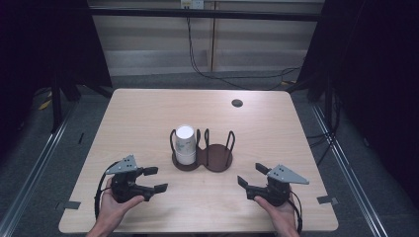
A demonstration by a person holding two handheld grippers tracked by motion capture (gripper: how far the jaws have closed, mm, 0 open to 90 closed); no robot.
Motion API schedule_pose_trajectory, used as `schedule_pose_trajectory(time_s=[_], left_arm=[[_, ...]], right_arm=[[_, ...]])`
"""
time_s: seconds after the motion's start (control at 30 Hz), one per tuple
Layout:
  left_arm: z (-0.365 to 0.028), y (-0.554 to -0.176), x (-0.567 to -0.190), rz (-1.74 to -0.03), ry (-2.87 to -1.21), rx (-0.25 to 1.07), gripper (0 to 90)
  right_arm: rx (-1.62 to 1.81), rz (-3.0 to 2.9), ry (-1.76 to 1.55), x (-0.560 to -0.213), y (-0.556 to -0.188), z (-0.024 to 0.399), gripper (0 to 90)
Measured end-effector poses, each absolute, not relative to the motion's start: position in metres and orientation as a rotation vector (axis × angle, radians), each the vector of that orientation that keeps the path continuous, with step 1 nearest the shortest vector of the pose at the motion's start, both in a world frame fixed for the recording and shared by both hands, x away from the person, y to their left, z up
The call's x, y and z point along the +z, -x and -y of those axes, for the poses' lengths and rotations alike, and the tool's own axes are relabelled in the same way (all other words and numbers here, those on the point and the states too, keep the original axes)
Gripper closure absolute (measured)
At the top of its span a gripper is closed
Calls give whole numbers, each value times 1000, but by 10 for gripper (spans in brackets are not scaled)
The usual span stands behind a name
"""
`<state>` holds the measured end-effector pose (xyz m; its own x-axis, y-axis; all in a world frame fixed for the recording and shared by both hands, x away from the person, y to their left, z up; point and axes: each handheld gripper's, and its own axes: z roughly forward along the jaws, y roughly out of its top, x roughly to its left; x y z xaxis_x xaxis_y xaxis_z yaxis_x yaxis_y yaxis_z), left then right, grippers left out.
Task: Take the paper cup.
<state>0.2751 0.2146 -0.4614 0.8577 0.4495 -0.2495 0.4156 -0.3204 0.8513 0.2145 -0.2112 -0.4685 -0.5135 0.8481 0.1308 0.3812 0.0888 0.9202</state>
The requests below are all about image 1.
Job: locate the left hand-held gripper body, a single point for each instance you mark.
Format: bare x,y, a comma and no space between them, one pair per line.
123,184

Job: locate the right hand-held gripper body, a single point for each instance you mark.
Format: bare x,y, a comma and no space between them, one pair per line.
278,191

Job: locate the floral white paper cup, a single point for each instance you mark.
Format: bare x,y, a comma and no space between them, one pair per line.
184,140

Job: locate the person's right hand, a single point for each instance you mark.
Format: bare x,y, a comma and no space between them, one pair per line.
285,215

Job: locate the person's left hand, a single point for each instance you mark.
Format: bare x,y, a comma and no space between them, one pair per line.
113,210

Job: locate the grey tape strip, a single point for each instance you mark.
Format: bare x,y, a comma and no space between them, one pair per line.
69,205
327,199

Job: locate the small black tape piece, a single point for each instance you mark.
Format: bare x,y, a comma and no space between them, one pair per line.
81,138

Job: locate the black table grommet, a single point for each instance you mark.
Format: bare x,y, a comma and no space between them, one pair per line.
237,103

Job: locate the black stand leg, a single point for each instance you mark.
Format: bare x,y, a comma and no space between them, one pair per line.
56,105
328,102

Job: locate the yellow tape piece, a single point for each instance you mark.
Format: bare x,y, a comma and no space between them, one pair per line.
44,104

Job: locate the black curtain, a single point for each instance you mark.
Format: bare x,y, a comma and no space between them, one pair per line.
378,65
33,49

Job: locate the black horizontal bar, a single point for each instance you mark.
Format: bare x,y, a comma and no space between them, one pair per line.
204,14

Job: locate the metal floor rail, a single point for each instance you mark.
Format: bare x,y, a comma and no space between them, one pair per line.
349,171
39,161

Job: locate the white wall outlet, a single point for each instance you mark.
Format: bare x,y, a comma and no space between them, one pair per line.
192,4

